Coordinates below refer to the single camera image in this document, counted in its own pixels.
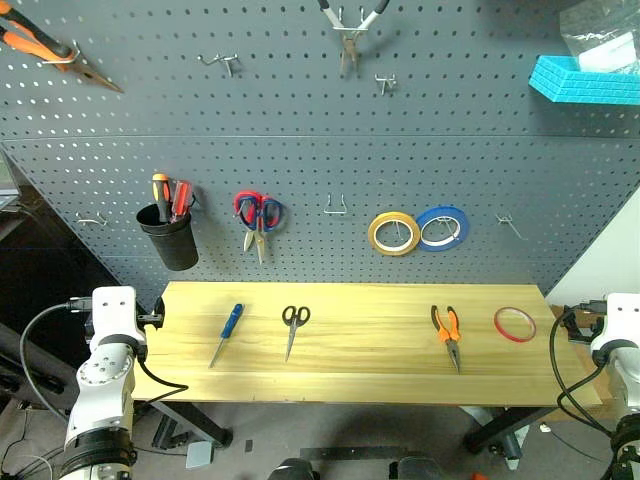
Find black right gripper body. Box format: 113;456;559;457
571;309;605;345

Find black cup holder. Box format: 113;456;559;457
136;204;201;272

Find red tape roll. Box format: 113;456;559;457
493;306;537;344

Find black table leg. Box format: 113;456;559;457
462;405;557;455
147;401;234;450

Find orange black needle-nose pliers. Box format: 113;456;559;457
430;304;462;375

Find grey metal box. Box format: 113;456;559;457
185;441;216;470

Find blue tape roll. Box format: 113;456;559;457
415;203;471;253

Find dark rounded shape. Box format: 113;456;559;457
388;454;443;480
266;457;322;480

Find yellow tape roll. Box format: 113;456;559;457
367;211;422;257

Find grey metal pegboard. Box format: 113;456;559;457
0;0;640;312

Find cyan plastic bin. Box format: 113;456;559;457
528;54;640;107

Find black flat metal bar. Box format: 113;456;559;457
299;446;397;462

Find clear plastic bag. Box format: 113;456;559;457
558;0;640;75

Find large orange black long-nose pliers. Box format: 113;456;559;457
0;5;126;95

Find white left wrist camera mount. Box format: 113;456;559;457
88;285;147;352

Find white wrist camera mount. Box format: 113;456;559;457
591;292;640;362
88;285;147;352

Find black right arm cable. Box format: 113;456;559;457
548;298;621;464

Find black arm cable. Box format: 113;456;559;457
130;344;190;407
19;297;94;424
548;298;621;464

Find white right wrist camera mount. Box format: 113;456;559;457
591;292;640;362

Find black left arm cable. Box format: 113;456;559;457
19;297;94;424
130;344;190;407

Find blue handled screwdriver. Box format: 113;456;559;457
208;302;246;370

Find orange black handled screwdriver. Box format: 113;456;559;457
151;172;172;224

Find red blue handled scissors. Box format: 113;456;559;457
233;190;284;266

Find black handled scissors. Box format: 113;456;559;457
281;304;312;364

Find white black handled pliers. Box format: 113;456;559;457
316;0;391;76

